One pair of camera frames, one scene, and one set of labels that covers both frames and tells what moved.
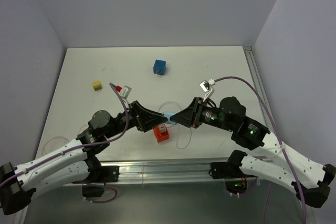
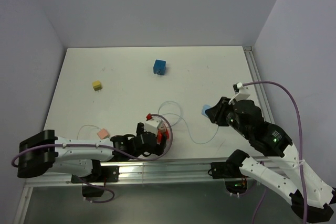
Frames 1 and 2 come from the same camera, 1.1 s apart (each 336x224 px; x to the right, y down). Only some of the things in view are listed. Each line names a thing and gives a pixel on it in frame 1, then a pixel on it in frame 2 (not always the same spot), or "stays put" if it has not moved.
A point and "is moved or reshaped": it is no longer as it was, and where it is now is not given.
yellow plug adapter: (96, 86) stays put
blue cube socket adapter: (159, 67) stays put
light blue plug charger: (168, 115) is moved or reshaped
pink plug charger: (163, 128) stays put
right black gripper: (191, 115) → (215, 113)
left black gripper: (147, 119) → (157, 149)
